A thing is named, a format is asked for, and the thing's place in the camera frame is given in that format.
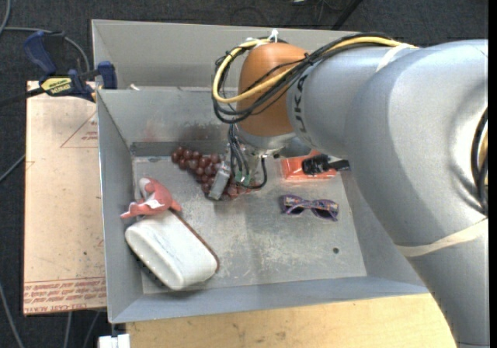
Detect purple patterned sunglasses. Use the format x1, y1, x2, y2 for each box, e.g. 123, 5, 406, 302
282, 193, 340, 222

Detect brown cardboard board red print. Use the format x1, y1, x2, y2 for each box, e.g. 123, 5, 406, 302
23, 80, 108, 316

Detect dark red toy grape bunch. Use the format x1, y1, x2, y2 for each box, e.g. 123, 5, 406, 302
170, 145, 253, 200

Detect orange flat box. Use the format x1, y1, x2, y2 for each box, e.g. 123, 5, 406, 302
278, 151, 339, 183

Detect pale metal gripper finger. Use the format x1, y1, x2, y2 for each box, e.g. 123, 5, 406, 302
208, 161, 233, 200

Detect black cylinder on white bracket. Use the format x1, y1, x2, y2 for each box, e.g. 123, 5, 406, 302
301, 155, 351, 176

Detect grey metal bin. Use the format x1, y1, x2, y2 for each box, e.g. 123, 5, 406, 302
91, 19, 429, 325

